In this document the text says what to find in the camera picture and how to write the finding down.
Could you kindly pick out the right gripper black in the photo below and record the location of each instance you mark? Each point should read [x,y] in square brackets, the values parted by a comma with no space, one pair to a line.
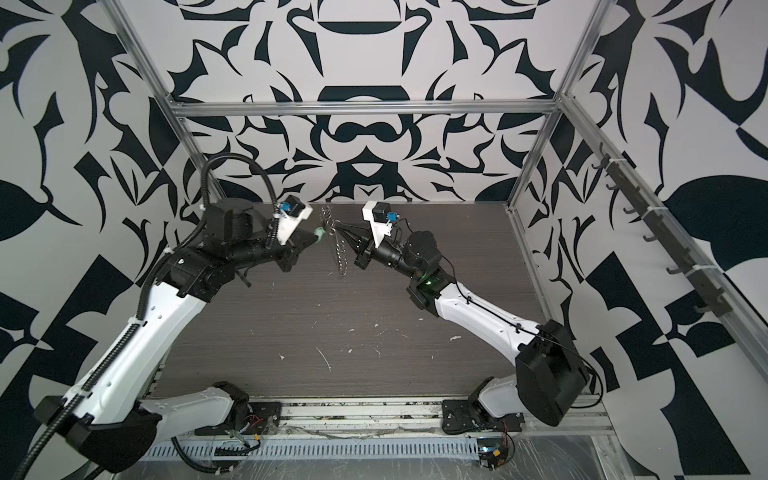
[370,251]

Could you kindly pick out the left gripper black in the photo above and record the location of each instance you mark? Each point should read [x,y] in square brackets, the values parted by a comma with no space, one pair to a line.
[289,248]

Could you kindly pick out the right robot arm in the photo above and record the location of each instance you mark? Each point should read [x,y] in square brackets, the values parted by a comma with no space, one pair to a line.
[549,373]

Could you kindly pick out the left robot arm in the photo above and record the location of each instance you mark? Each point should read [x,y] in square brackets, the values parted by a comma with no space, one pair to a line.
[104,416]

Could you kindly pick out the small circuit board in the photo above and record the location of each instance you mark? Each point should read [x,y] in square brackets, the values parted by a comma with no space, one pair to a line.
[495,452]

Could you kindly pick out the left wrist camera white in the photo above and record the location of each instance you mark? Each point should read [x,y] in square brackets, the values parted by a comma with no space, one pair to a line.
[291,212]

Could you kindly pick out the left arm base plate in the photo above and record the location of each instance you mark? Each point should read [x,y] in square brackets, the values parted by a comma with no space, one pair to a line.
[260,417]

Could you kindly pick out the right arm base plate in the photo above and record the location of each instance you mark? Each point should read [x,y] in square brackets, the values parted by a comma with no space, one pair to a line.
[463,416]

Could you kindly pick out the white slotted cable duct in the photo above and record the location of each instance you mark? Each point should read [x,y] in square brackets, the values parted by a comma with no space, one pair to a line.
[459,448]

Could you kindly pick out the wall hook rail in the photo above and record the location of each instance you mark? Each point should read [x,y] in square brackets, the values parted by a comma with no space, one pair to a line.
[667,231]

